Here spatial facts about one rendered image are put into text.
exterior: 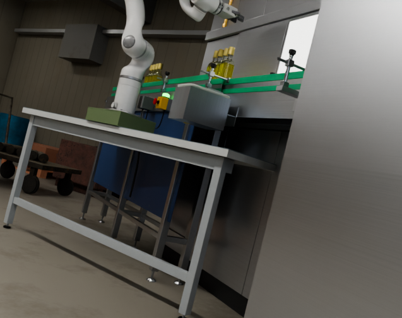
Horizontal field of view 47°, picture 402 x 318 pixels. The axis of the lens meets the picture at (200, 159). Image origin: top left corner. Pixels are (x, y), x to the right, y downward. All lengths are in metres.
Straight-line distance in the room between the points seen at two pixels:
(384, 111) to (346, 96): 0.16
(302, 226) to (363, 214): 0.24
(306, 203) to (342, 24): 0.58
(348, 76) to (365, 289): 0.63
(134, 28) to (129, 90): 0.32
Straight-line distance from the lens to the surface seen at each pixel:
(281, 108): 1.99
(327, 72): 1.58
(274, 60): 2.49
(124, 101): 2.48
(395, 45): 1.42
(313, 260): 1.44
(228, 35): 3.06
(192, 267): 2.02
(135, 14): 2.61
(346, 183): 1.39
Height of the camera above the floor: 0.64
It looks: 1 degrees up
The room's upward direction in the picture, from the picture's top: 14 degrees clockwise
